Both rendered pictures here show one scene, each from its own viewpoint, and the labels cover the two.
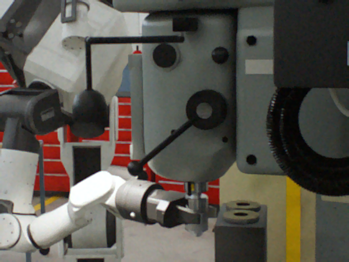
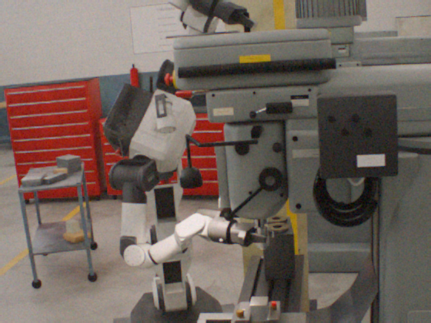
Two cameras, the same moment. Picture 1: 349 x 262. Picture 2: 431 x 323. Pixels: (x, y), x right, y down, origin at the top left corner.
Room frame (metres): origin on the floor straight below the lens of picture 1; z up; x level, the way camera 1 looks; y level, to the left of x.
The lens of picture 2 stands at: (-0.47, 0.30, 1.91)
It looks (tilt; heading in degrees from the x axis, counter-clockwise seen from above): 13 degrees down; 351
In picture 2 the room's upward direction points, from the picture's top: 5 degrees counter-clockwise
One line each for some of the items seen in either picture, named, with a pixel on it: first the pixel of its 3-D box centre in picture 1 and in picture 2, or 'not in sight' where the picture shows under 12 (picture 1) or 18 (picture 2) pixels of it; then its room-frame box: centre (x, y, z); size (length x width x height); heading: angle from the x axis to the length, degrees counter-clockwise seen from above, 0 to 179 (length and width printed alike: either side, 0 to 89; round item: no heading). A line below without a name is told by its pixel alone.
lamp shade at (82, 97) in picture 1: (90, 104); (190, 176); (1.37, 0.08, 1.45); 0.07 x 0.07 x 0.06
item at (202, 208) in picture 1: (196, 214); (262, 237); (1.33, -0.13, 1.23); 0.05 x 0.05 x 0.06
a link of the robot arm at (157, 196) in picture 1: (161, 206); (237, 233); (1.39, -0.06, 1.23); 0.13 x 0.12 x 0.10; 138
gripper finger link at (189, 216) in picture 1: (186, 216); (256, 238); (1.30, -0.10, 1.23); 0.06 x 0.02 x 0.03; 48
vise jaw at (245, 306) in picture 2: not in sight; (242, 316); (1.18, -0.01, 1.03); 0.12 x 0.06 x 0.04; 161
